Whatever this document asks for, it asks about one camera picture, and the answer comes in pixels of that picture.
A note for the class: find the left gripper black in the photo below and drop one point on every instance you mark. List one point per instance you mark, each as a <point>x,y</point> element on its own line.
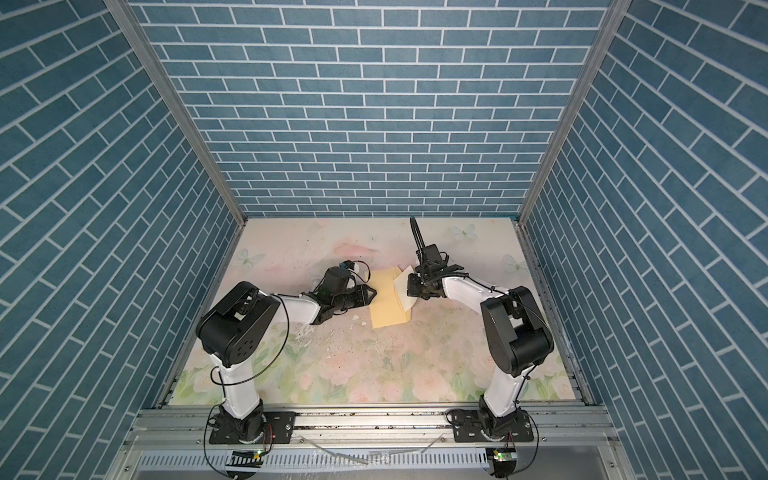
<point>362,295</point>

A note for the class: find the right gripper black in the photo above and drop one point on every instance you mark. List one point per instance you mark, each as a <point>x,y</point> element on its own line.
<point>412,289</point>

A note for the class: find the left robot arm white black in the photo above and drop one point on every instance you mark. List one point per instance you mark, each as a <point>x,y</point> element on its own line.
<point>231,332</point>

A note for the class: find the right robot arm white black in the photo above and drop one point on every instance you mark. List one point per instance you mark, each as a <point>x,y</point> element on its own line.
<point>518,337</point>

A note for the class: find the right controller board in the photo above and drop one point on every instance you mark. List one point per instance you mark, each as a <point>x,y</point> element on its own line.
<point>504,455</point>

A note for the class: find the controller board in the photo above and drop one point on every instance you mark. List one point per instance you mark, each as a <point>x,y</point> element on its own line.
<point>246,459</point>
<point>504,455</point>

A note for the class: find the left controller board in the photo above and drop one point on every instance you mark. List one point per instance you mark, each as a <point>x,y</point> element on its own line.
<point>246,459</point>

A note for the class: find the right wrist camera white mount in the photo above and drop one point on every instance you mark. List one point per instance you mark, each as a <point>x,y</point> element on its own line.
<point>431,258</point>

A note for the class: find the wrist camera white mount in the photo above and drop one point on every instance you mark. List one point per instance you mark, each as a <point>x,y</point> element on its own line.
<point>350,265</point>
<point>431,258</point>

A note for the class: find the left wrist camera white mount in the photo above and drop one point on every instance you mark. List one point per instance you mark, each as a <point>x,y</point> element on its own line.
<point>350,265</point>

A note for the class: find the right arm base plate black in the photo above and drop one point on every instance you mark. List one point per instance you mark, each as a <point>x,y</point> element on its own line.
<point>472,426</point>

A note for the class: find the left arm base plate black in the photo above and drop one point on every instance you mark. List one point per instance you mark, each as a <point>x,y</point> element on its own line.
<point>260,427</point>

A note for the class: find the white slotted cable duct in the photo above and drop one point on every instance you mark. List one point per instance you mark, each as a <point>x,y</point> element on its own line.
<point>315,460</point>

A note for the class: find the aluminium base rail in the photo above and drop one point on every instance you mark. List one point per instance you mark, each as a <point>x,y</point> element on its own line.
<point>408,424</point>

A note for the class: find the right aluminium corner post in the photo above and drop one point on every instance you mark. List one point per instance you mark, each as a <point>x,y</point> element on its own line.
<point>596,55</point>

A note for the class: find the aluminium corner post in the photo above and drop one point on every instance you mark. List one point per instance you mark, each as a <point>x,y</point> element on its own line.
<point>129,25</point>
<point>596,55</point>

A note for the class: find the left aluminium corner post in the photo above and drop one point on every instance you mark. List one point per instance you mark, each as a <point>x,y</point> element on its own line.
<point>129,25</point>

